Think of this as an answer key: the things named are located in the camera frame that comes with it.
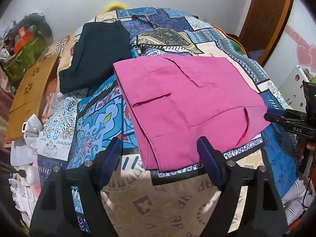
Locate pink pants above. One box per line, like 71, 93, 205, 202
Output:
114, 55, 268, 172

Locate white sticker-covered box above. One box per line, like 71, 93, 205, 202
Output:
279, 65, 314, 112

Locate brown wooden door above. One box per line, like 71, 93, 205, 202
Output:
238, 0, 293, 66

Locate wooden lap desk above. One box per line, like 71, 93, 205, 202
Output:
5, 54, 59, 142

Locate green storage bag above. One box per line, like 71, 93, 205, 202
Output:
2, 36, 47, 85

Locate dark navy folded garment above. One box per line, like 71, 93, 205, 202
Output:
59, 21, 131, 94

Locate orange box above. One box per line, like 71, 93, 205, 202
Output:
13, 27, 32, 54

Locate yellow curved headboard tube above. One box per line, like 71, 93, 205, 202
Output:
102, 1, 128, 13

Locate grey plush toy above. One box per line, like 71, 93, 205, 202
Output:
7, 13, 54, 45

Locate pink heart wall sticker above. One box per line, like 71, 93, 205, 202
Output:
284, 25, 316, 71

